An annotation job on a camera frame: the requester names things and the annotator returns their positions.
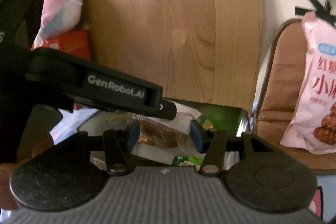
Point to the brown chair cushion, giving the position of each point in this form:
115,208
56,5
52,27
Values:
279,95

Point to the large pink snack bag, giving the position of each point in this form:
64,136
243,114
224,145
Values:
313,125

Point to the pink blue plush toy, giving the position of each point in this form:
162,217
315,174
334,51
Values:
58,17

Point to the wooden headboard panel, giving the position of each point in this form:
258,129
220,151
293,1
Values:
197,50

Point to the red gift bag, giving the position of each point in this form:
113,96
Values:
74,43

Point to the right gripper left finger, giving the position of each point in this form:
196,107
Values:
118,145

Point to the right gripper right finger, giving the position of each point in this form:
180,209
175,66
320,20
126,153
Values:
212,143

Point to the black cardboard storage box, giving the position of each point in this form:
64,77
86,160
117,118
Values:
232,119

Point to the clear brown cake packet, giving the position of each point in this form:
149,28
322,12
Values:
160,140

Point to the green cracker packet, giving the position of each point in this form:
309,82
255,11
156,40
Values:
188,161

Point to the Peppa Pig bed sheet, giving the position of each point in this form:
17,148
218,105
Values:
187,198

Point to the person's left hand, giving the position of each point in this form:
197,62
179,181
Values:
7,169

